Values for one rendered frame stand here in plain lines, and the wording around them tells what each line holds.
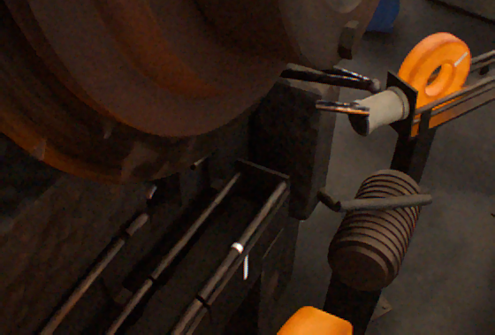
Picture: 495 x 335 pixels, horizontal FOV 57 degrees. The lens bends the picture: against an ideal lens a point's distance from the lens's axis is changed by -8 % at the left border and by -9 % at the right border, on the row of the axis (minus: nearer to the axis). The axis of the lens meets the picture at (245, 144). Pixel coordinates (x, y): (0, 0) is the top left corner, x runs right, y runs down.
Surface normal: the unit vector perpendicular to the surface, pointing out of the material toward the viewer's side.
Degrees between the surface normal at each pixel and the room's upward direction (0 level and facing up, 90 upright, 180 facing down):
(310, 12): 90
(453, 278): 0
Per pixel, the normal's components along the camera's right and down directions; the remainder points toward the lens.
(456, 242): 0.01, -0.77
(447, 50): 0.43, 0.58
